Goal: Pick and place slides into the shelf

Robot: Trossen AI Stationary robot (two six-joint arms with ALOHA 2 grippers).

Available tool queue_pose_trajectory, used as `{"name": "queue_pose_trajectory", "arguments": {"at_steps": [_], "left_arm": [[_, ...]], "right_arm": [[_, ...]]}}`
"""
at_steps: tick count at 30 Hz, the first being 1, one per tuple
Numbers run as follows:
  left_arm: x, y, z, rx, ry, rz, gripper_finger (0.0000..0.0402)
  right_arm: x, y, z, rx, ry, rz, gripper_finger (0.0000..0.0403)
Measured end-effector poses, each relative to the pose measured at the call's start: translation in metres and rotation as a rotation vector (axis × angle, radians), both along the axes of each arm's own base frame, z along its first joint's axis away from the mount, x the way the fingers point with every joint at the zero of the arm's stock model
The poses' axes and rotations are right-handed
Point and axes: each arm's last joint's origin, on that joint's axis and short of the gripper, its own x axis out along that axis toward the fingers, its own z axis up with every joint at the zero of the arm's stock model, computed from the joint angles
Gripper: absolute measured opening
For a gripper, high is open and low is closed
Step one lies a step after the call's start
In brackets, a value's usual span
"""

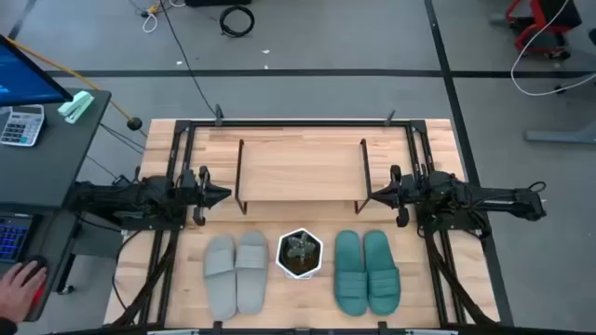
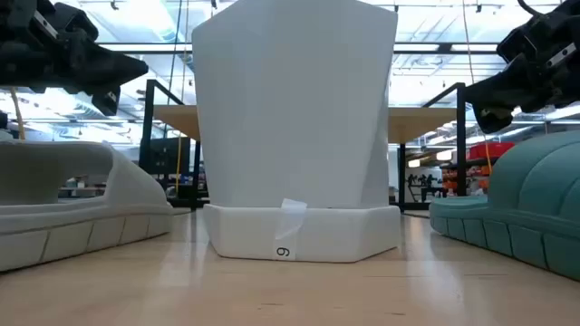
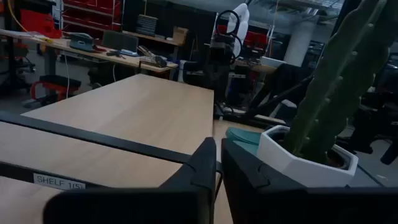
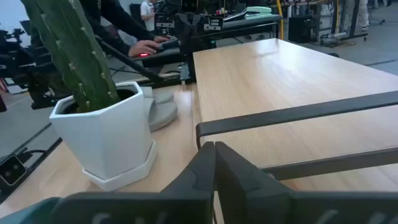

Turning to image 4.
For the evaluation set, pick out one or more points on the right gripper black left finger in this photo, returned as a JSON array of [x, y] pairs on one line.
[[186, 202]]

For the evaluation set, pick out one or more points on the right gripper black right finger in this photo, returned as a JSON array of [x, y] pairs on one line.
[[248, 199]]

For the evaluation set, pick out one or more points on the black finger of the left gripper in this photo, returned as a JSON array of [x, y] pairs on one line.
[[182, 34], [194, 34]]

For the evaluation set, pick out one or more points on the grey rubber slide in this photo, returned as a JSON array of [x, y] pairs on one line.
[[161, 115], [161, 95]]

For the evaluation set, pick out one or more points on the wooden shelf with black frame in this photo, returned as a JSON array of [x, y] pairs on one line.
[[280, 77]]

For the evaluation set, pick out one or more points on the green rubber slide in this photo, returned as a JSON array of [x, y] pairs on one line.
[[18, 214]]

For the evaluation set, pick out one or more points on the person's hand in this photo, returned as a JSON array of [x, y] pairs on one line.
[[144, 48], [162, 39]]

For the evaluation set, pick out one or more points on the black computer desk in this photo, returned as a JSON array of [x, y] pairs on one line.
[[248, 22]]

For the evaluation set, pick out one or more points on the person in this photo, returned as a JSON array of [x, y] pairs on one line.
[[115, 18], [147, 14]]

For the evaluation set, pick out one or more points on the black computer mouse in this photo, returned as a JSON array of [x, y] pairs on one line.
[[143, 55]]

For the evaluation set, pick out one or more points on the black cabinet box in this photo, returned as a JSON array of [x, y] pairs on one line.
[[300, 29]]

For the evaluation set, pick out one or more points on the white hexagonal plant pot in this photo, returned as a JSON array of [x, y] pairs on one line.
[[105, 140]]

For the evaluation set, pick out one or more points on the green cactus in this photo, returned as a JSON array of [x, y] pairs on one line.
[[71, 56]]

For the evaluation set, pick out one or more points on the black robot equipment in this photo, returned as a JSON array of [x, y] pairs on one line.
[[31, 71]]

